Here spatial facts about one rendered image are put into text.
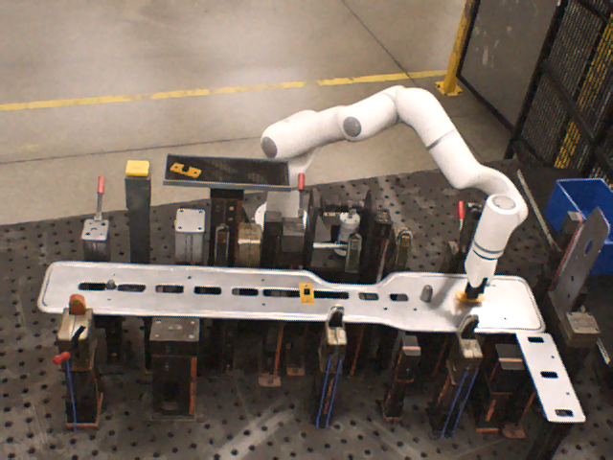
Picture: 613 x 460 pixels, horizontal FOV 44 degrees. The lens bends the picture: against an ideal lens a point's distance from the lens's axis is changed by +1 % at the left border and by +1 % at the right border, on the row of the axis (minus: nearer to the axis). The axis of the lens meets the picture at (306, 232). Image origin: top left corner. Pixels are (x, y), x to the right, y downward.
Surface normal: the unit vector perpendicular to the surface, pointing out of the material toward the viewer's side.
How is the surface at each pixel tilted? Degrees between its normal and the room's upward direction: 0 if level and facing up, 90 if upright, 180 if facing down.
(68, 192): 0
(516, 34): 90
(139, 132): 0
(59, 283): 0
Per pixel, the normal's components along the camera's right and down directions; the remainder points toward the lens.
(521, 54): -0.93, 0.16
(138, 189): 0.07, 0.65
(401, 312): 0.11, -0.76
